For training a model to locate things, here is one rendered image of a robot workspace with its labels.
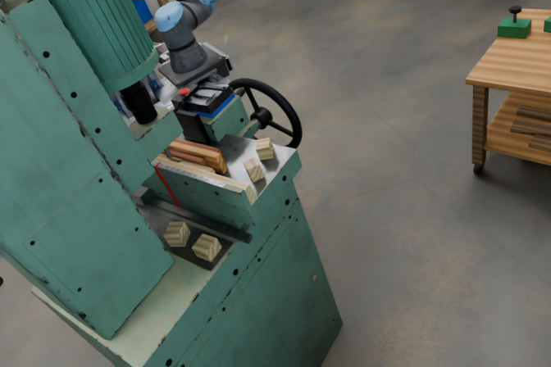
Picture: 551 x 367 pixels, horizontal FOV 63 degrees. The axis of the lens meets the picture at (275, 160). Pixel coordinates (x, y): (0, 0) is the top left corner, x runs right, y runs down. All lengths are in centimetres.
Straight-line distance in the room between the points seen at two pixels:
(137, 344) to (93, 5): 67
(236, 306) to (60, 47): 70
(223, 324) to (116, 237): 35
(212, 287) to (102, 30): 58
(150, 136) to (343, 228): 122
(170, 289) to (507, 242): 136
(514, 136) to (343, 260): 90
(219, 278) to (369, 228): 110
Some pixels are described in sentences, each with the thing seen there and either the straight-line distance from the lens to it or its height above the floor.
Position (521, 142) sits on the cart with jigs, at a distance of 213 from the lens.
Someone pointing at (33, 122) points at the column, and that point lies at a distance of 83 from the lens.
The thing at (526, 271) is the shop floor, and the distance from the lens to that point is 192.
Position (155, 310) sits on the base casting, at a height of 80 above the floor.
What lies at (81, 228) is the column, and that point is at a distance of 92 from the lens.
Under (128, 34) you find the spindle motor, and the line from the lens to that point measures 94.
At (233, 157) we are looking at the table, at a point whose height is 90.
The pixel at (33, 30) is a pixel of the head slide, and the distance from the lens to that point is 86.
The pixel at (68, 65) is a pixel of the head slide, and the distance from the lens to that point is 89.
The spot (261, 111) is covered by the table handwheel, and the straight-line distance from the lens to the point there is 137.
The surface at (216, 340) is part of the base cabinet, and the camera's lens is 115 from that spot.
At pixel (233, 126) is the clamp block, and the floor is 90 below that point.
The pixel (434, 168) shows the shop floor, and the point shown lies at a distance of 226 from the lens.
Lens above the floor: 158
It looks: 39 degrees down
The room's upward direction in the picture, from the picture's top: 20 degrees counter-clockwise
